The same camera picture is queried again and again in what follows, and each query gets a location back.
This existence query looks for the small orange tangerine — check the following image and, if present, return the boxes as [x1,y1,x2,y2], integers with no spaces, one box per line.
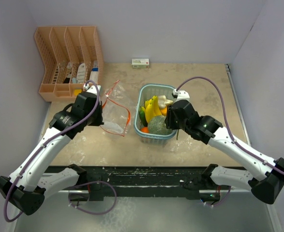
[140,127,149,133]

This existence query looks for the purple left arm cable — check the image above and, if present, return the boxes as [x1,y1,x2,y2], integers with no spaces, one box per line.
[3,80,101,223]

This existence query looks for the yellow block in organizer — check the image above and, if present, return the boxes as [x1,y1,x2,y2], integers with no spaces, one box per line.
[73,89,83,96]

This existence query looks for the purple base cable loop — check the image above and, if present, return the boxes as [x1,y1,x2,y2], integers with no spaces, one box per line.
[68,181,119,216]

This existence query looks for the white bottle in organizer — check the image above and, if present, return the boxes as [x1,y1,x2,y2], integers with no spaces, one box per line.
[76,63,86,84]

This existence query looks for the pink plastic file organizer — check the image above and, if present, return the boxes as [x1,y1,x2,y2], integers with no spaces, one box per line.
[34,26,105,102]

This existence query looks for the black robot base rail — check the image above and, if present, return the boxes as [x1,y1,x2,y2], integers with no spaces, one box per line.
[75,166,229,201]

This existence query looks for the white garlic bulbs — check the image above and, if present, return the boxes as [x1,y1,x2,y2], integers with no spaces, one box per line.
[157,95,173,109]

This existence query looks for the green netted melon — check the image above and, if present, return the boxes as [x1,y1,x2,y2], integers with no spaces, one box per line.
[148,115,173,135]

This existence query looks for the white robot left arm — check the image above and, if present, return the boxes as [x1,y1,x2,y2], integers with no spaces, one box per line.
[0,90,103,216]

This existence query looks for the yellow banana bunch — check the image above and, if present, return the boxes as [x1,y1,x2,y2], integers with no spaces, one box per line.
[145,96,162,123]

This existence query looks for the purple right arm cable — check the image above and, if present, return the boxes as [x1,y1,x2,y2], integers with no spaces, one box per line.
[177,76,284,179]

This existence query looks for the small green white box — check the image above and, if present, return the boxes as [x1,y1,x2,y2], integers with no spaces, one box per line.
[131,58,149,69]

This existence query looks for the light blue plastic basket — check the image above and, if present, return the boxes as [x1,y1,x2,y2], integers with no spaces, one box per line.
[134,84,177,146]

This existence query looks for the green cucumber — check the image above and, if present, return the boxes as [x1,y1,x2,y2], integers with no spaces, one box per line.
[138,106,148,127]

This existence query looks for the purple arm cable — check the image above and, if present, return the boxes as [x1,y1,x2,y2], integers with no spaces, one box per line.
[3,80,101,223]
[177,76,284,179]

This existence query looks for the clear zip bag orange zipper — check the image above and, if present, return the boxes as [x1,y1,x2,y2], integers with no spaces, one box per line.
[100,96,131,137]

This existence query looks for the white blue box in organizer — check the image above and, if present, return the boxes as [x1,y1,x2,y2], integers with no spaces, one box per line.
[90,60,99,84]

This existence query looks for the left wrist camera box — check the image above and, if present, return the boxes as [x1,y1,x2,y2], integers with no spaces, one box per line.
[83,84,102,96]

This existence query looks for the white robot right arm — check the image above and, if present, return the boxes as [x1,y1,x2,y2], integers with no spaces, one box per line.
[165,100,284,204]

